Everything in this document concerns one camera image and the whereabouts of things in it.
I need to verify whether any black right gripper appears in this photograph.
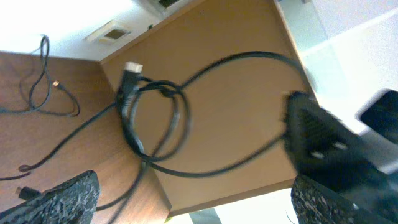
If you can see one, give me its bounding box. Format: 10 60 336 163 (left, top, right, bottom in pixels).
284 91 397 218

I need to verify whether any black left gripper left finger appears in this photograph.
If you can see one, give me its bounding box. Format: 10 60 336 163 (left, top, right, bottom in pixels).
1 170 100 224

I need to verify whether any wooden side panel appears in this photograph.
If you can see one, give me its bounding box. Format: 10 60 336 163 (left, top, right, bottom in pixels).
102 0 305 214

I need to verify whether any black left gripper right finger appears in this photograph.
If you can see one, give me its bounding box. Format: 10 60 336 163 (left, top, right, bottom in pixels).
291 175 391 224

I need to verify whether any white wall socket plate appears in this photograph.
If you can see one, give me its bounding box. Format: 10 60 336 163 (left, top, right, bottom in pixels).
84 20 131 44

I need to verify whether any thin black USB cable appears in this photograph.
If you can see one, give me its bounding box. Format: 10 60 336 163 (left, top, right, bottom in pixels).
0 101 125 182

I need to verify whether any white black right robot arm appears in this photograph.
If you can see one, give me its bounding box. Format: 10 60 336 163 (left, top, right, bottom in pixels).
284 90 397 223

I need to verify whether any thick black HDMI cable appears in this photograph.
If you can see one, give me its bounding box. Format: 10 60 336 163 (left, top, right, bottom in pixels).
95 51 312 224

